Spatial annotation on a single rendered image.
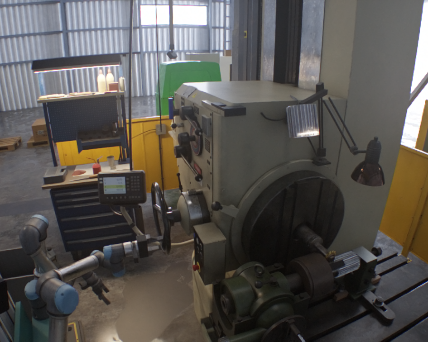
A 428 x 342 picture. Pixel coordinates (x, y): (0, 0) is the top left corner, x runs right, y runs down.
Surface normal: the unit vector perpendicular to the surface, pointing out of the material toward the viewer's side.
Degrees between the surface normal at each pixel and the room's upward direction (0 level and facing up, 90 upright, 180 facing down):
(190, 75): 84
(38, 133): 87
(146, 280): 0
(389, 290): 0
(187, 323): 0
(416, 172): 90
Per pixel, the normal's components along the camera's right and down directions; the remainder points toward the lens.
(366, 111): 0.35, 0.37
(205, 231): 0.00, -0.92
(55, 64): 0.25, -0.17
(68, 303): 0.92, 0.04
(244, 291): 0.12, -0.73
